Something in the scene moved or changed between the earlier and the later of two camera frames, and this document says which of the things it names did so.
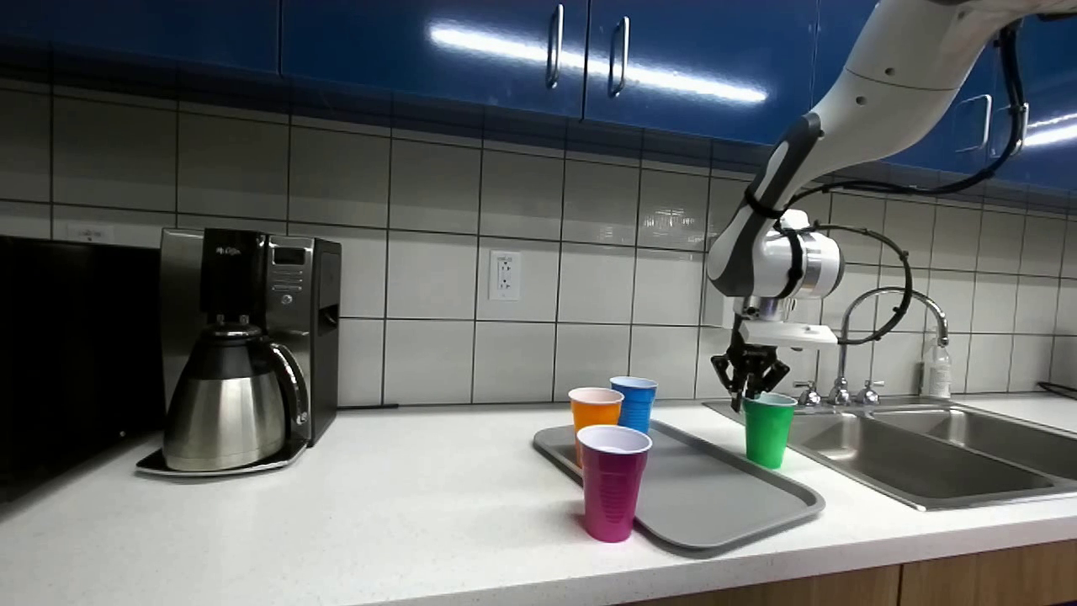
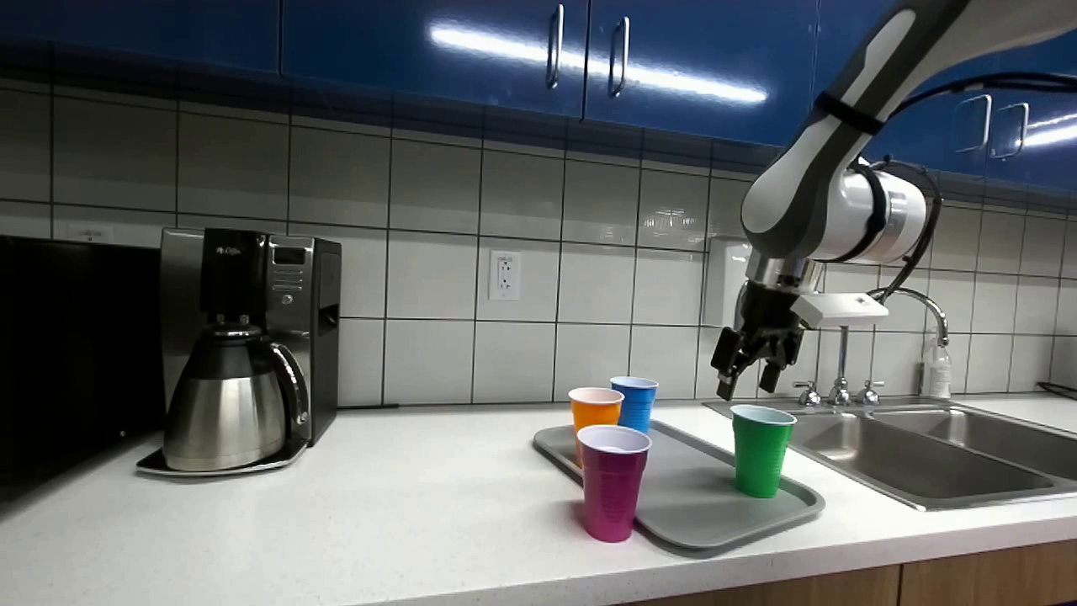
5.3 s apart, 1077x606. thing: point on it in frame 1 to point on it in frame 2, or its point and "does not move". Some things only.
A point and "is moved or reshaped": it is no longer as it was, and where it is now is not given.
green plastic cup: x=769 y=429 is moved or reshaped
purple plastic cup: x=613 y=476 does not move
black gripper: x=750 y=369 does not move
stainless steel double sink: x=936 y=457 does not move
